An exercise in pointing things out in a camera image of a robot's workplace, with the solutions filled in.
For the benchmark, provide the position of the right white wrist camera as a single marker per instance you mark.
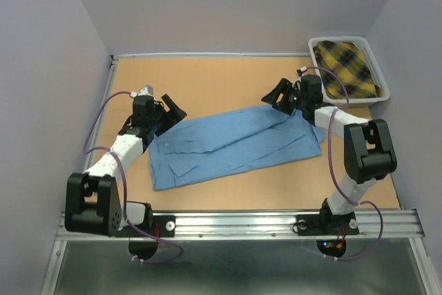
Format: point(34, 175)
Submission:
point(301, 75)

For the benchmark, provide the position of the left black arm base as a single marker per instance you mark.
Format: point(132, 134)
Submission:
point(160, 226)

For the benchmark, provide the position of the aluminium mounting rail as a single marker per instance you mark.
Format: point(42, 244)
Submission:
point(267, 225)

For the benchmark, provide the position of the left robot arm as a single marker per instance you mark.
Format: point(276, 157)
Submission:
point(92, 198)

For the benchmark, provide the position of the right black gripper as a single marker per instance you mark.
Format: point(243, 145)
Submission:
point(282, 86)

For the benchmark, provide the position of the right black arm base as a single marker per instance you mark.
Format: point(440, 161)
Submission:
point(318, 225)

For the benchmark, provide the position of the yellow plaid shirt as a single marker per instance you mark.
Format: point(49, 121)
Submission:
point(344, 71)

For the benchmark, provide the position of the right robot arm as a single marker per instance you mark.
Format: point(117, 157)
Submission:
point(368, 151)

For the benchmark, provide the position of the light blue long sleeve shirt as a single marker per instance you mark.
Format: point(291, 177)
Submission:
point(229, 143)

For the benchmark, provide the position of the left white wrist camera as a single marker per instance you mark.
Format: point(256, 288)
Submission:
point(147, 90)

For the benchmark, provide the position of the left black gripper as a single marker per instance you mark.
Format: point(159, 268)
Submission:
point(176, 115)

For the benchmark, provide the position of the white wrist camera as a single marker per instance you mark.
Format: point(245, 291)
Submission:
point(301, 75)
point(147, 90)

